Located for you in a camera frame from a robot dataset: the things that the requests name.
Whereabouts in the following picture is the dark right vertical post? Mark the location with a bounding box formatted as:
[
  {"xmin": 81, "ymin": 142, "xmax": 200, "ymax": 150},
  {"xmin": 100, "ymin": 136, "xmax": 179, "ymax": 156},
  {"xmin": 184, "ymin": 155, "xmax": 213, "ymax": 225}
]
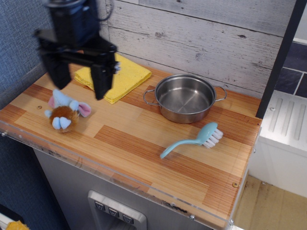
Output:
[{"xmin": 256, "ymin": 0, "xmax": 307, "ymax": 119}]

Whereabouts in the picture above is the clear acrylic table edge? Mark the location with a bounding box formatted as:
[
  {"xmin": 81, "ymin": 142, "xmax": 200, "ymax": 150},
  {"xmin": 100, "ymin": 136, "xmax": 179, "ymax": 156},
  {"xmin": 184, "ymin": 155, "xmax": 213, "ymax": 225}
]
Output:
[{"xmin": 0, "ymin": 115, "xmax": 261, "ymax": 230}]

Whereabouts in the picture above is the light blue dish brush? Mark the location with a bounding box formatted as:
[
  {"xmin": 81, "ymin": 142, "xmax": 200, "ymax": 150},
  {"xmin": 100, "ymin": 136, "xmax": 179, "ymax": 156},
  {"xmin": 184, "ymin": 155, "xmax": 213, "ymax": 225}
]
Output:
[{"xmin": 160, "ymin": 122, "xmax": 224, "ymax": 159}]

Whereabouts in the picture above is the blue brown plush toy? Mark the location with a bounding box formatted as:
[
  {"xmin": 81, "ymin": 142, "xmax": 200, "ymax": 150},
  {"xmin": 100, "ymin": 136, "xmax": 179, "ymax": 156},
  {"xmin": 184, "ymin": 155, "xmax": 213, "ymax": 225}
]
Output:
[{"xmin": 44, "ymin": 89, "xmax": 92, "ymax": 133}]

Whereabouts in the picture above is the stainless steel pan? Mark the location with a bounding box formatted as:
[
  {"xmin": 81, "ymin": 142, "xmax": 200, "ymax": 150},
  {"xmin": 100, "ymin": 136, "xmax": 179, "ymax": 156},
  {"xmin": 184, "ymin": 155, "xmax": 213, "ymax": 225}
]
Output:
[{"xmin": 143, "ymin": 74, "xmax": 227, "ymax": 124}]

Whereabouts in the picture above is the grey cabinet with dispenser panel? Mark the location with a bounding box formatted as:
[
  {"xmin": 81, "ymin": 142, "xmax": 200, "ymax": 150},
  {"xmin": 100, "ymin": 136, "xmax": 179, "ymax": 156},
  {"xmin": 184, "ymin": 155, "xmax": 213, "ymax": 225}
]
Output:
[{"xmin": 35, "ymin": 148, "xmax": 229, "ymax": 230}]

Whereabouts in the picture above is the yellow folded cloth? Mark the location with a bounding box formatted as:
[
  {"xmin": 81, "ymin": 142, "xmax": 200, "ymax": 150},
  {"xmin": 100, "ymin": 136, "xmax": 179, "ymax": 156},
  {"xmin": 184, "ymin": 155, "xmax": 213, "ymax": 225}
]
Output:
[{"xmin": 74, "ymin": 54, "xmax": 152, "ymax": 104}]

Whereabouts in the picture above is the white toy sink drainboard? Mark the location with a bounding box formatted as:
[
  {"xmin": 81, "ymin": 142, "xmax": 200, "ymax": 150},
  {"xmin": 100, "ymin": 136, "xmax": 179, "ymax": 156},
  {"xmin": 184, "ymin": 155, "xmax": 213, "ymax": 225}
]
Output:
[{"xmin": 248, "ymin": 91, "xmax": 307, "ymax": 197}]

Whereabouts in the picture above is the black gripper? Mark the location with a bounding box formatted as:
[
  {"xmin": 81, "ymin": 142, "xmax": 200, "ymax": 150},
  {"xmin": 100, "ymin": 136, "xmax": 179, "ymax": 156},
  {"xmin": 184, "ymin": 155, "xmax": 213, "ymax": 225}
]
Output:
[{"xmin": 35, "ymin": 0, "xmax": 119, "ymax": 100}]

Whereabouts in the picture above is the yellow object bottom left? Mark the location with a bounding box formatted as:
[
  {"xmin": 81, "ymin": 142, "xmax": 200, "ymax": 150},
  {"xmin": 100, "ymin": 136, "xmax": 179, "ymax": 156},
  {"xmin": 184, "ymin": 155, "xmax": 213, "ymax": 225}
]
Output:
[{"xmin": 6, "ymin": 221, "xmax": 29, "ymax": 230}]

